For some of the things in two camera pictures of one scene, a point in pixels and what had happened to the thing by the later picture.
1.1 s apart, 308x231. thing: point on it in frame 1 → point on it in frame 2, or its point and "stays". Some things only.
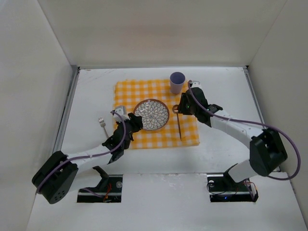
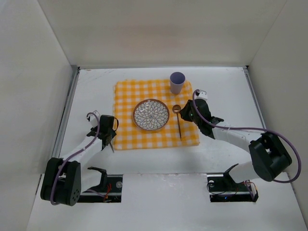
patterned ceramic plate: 154,113 stays
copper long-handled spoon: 175,109 stays
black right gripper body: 183,104 → 186,113
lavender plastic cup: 177,79 stays
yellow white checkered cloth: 181,130 stays
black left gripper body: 132,121 → 107,138
